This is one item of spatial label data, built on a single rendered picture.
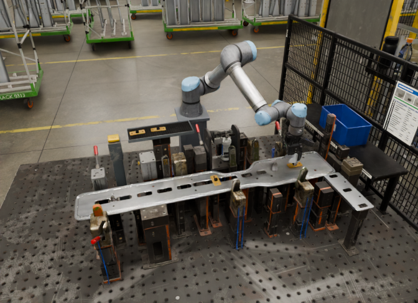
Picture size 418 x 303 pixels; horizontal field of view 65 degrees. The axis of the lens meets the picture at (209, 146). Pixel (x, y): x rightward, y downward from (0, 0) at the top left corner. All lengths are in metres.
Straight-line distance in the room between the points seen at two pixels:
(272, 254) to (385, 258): 0.58
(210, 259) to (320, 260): 0.56
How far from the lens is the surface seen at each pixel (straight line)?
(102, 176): 1.77
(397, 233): 2.15
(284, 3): 9.59
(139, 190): 1.73
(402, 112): 2.03
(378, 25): 3.71
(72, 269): 1.87
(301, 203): 1.76
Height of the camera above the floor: 2.09
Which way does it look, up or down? 33 degrees down
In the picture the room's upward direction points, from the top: straight up
